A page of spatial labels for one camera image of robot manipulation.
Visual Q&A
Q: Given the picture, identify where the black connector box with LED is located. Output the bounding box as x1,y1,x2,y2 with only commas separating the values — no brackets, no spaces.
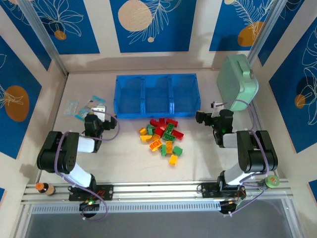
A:
219,200,242,215
79,200,101,213

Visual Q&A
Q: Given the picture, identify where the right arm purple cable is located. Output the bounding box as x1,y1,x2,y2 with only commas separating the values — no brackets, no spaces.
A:
220,99,270,218

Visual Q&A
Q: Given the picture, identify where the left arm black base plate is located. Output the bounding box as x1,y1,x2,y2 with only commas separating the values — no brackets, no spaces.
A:
68,184,114,201

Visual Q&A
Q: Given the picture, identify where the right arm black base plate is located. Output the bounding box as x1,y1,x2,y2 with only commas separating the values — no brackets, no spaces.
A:
198,182,246,199

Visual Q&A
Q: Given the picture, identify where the long green lego brick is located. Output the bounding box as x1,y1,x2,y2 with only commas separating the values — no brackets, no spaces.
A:
162,131,176,142

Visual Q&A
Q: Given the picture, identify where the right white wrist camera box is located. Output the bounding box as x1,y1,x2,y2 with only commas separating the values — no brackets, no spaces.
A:
210,100,227,110

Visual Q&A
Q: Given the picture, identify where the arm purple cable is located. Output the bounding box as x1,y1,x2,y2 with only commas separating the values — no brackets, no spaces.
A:
53,111,121,222
220,99,270,218

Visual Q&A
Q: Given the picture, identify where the long red lego brick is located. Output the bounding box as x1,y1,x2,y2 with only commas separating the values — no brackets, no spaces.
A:
171,130,185,141

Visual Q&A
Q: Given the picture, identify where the grey slotted cable duct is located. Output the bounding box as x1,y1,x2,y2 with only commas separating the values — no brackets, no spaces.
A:
31,200,223,215

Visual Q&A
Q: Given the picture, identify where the small clear plastic packet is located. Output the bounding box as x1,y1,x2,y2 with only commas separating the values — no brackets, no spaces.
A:
63,100,80,117

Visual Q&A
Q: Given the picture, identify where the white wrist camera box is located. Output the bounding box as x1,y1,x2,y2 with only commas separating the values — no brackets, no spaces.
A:
91,105,107,115
210,100,227,110

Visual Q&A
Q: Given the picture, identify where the blue three-compartment plastic bin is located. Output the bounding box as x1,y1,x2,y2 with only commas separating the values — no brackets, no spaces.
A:
113,73,202,119

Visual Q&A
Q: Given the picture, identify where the aluminium mounting rail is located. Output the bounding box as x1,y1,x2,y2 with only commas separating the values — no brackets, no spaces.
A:
21,179,294,205

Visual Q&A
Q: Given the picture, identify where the translucent grey panel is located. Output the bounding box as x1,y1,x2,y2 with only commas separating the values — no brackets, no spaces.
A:
23,198,304,238

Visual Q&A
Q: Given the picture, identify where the brown bottle with orange cap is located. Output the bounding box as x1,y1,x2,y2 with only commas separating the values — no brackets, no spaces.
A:
35,182,56,197

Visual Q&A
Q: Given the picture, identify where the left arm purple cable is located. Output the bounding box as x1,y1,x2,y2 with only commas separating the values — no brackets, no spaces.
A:
53,111,121,222

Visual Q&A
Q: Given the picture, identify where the green tape roll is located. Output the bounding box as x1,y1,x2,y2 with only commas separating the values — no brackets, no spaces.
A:
259,175,280,192

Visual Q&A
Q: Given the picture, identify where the aluminium frame post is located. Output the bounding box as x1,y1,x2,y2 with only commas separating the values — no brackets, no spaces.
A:
17,0,69,76
247,0,285,65

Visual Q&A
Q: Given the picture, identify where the mint green carry case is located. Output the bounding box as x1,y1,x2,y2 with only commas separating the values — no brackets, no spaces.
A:
216,54,260,112

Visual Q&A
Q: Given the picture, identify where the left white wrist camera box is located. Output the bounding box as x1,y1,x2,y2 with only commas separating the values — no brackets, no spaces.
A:
91,105,107,115

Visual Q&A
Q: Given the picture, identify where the light blue snack packet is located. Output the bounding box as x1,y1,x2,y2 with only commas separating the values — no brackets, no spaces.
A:
74,95,106,122

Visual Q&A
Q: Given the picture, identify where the large orange lego brick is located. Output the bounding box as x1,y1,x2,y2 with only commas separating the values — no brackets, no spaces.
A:
149,139,163,152

